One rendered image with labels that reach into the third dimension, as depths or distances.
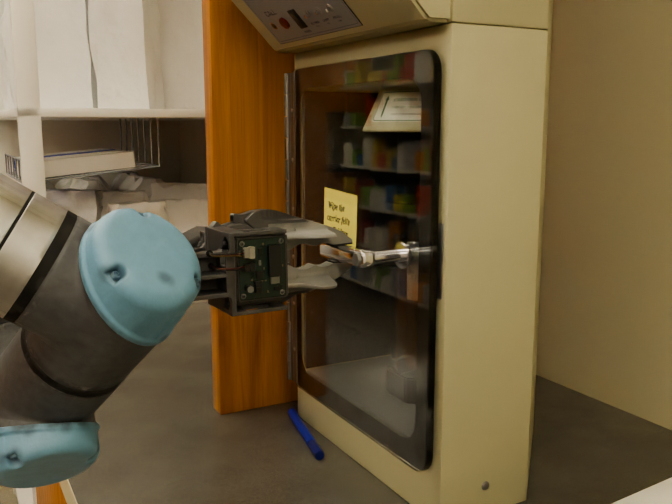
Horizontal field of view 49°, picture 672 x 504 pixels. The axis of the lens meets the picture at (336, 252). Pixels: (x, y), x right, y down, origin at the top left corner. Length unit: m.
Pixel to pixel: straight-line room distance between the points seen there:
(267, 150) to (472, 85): 0.38
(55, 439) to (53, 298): 0.12
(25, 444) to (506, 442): 0.46
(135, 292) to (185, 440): 0.55
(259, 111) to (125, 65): 0.92
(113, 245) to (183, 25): 1.61
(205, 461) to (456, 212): 0.42
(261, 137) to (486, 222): 0.38
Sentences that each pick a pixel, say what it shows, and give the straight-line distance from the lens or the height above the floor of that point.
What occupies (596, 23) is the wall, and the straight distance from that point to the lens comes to 1.15.
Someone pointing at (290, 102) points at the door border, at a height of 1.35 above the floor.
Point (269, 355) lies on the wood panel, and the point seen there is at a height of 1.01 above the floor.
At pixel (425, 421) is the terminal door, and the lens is 0.73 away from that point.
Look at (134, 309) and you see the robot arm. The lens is 0.44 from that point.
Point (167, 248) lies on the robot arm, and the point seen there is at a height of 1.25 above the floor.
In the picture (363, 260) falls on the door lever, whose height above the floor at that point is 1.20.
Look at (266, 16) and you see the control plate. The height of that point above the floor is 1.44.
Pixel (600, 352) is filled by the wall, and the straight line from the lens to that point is 1.16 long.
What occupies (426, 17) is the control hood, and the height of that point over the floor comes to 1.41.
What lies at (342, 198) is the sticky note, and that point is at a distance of 0.82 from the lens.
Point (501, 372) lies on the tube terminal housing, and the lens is 0.75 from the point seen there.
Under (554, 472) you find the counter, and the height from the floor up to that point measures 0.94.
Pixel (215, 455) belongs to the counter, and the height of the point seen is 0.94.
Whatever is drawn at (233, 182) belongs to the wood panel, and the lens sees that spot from 0.97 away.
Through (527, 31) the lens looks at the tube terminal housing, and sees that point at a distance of 0.73.
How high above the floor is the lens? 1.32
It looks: 10 degrees down
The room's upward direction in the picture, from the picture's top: straight up
